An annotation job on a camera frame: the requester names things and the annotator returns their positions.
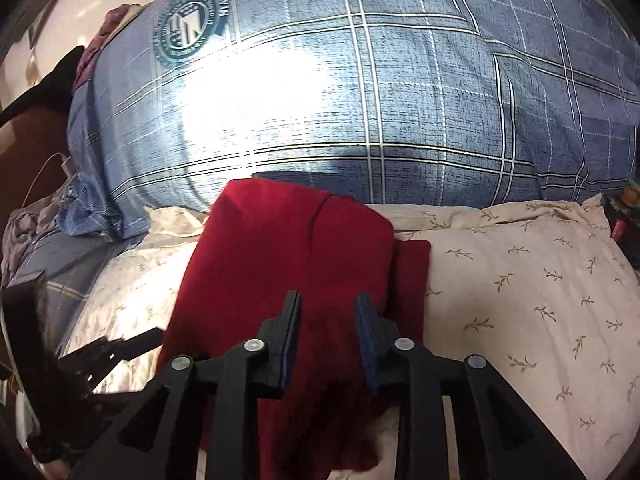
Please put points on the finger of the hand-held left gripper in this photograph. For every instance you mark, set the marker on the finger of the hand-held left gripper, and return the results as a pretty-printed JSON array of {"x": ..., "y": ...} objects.
[{"x": 110, "y": 352}]

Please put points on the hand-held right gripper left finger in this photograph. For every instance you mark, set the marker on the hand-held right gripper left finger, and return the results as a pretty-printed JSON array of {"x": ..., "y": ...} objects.
[{"x": 292, "y": 342}]

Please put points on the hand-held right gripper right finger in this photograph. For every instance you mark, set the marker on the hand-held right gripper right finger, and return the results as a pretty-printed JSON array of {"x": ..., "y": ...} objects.
[{"x": 365, "y": 352}]

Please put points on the red knit garment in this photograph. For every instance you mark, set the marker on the red knit garment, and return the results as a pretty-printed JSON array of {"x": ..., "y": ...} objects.
[{"x": 280, "y": 250}]

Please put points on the grey-blue striped bed sheet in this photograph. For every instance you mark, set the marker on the grey-blue striped bed sheet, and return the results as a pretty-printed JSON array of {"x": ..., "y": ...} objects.
[{"x": 65, "y": 265}]

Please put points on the grey crumpled cloth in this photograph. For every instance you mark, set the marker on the grey crumpled cloth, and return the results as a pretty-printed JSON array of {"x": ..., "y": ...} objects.
[{"x": 25, "y": 225}]

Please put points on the white leaf-print cloth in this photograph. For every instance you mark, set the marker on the white leaf-print cloth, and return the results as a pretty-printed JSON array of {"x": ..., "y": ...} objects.
[{"x": 500, "y": 300}]

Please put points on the white charger plug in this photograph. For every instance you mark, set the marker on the white charger plug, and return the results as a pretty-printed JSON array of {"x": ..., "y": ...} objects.
[{"x": 65, "y": 164}]

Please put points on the brown bed headboard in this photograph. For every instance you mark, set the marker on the brown bed headboard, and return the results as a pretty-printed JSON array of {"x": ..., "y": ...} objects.
[{"x": 30, "y": 150}]

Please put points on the dark cloth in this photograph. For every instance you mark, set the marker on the dark cloth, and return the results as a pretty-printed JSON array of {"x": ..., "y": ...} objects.
[{"x": 50, "y": 82}]

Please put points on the blue plaid pillow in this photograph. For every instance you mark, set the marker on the blue plaid pillow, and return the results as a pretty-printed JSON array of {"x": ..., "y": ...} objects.
[{"x": 375, "y": 85}]

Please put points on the maroon cloth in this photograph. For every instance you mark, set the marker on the maroon cloth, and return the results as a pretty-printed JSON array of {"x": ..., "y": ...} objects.
[{"x": 100, "y": 35}]

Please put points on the dark object with red label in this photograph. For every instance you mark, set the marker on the dark object with red label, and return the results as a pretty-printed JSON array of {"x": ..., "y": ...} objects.
[{"x": 620, "y": 220}]

